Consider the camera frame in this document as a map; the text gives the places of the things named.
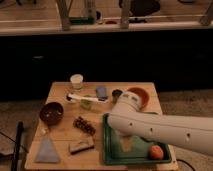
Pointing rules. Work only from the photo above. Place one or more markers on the wooden block eraser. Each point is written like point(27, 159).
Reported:
point(81, 145)

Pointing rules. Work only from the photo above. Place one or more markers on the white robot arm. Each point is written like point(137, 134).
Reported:
point(188, 132)

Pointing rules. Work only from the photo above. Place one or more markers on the orange bowl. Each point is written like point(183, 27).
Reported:
point(141, 96)

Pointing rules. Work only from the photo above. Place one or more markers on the dark purple bowl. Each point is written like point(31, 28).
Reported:
point(51, 113)

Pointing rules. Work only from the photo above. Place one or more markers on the blue sponge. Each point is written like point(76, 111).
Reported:
point(101, 92)

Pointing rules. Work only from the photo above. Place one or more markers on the dark metal cup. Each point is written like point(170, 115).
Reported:
point(115, 95)

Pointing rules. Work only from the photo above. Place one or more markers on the small green block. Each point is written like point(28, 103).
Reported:
point(86, 104)

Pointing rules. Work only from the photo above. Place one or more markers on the white paper cup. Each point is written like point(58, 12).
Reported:
point(77, 81)

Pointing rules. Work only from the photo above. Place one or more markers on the brown grape bunch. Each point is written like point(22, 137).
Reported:
point(84, 125)

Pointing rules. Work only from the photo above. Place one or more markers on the green plastic tray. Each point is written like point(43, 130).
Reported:
point(114, 153)

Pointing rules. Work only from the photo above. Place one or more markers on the orange ball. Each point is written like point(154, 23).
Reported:
point(156, 152)

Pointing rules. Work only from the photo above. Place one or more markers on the grey triangular cloth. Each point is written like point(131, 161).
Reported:
point(46, 152)

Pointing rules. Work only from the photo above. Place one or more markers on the black pole stand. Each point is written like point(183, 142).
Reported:
point(17, 146)

